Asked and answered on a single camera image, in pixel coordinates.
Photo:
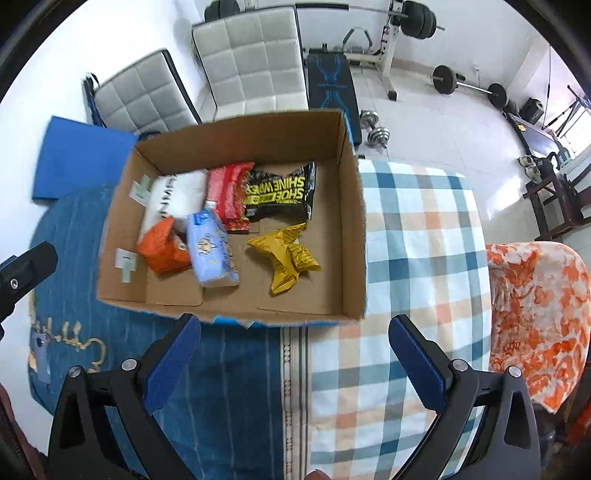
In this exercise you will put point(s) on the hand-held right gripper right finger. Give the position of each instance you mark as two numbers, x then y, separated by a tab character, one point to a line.
418	364

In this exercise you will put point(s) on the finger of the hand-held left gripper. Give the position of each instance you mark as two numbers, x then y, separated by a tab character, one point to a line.
27	270

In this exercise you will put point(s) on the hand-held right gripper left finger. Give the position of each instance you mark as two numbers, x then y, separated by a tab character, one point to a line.
171	360

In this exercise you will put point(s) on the orange packet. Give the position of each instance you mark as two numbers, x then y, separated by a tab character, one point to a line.
161	251

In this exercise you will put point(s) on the light blue tissue packet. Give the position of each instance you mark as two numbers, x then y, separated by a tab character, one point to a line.
212	251

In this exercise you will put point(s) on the cardboard box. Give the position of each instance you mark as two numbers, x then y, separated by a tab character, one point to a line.
286	295

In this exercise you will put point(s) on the yellow packet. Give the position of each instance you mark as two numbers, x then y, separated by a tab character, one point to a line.
286	256

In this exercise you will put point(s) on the white soft packet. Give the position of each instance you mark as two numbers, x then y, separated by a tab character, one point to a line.
178	196

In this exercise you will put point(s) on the red snack packet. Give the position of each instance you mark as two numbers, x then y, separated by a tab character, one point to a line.
226	194

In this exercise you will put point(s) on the black wipes packet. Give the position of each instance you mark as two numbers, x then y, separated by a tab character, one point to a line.
281	191

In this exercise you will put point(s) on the blue striped quilt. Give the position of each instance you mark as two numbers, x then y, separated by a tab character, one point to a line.
221	383

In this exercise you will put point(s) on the blue smartphone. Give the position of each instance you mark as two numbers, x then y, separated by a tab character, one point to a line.
41	360

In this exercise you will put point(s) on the blue foam mat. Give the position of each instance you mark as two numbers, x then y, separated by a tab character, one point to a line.
78	157

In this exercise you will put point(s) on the plaid bed sheet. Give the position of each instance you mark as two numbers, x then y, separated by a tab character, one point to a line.
415	240

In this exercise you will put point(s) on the orange floral blanket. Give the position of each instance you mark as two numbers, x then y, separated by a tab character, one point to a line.
540	314

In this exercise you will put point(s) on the white quilted chair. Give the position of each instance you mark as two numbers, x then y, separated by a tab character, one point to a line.
251	60
138	99

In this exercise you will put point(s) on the dark wooden chair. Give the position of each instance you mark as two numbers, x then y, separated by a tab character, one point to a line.
558	194

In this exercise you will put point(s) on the pair of shoes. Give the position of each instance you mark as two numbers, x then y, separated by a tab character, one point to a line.
528	167

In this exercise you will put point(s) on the chrome dumbbell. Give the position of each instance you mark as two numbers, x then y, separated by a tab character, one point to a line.
379	137
369	119

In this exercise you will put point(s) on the black treadmill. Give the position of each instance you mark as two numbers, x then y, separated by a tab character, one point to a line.
535	134

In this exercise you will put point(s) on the black speaker box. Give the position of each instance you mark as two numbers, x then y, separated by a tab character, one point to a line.
532	110

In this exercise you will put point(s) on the short barbell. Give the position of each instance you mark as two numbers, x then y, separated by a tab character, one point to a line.
445	79

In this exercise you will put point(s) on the black sit-up bench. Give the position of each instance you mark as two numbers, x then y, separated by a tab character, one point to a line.
332	83

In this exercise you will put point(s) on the white weight rack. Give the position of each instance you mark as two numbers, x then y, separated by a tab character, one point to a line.
388	60

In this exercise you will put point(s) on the barbell with black plates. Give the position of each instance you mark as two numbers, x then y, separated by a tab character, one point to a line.
418	21

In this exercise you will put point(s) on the exercise machine frame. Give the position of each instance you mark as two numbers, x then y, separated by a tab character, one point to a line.
565	113

